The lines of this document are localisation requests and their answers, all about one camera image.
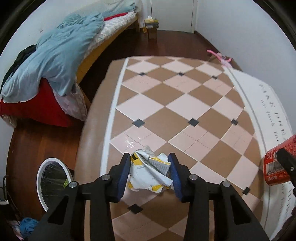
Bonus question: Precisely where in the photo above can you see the white trash bin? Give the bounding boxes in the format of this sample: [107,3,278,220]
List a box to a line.
[36,158,73,212]

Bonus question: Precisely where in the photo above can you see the black clothes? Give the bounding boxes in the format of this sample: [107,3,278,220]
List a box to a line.
[1,44,37,91]

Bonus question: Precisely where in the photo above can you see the table with checkered cloth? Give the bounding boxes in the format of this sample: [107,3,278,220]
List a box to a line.
[74,55,296,241]

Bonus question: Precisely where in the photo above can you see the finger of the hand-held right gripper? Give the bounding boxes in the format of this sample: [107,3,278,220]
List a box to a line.
[277,148,296,197]

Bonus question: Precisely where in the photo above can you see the tissue box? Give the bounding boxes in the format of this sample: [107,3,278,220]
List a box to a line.
[144,15,159,29]

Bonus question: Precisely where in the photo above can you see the white yellow wrapper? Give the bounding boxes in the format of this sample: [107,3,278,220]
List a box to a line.
[127,146,174,193]

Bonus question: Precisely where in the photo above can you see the blue cloth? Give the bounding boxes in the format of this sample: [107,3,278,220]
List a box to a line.
[20,217,40,240]

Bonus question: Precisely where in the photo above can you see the white door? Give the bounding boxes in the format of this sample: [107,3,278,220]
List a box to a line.
[150,0,197,33]

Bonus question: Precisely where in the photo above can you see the red soda can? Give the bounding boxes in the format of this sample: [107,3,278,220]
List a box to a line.
[263,136,296,186]

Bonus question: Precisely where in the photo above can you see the bed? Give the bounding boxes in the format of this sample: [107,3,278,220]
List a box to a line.
[0,0,140,128]

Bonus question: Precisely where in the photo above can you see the pink cloth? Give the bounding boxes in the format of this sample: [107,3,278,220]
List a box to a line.
[9,220,23,240]

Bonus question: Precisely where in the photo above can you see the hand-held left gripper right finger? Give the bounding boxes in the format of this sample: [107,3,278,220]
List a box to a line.
[168,152,270,241]

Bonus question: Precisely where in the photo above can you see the light blue duvet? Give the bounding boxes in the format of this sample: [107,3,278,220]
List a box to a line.
[1,13,105,103]

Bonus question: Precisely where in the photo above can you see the pale patterned sheet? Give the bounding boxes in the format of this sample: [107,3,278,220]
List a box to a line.
[53,81,88,121]

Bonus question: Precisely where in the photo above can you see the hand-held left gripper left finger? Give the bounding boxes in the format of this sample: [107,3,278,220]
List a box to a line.
[30,152,131,241]

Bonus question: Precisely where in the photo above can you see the red blanket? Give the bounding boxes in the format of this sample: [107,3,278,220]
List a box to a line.
[0,13,130,128]

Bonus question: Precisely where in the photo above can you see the pink plush toy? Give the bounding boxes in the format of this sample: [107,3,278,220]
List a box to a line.
[207,49,232,68]

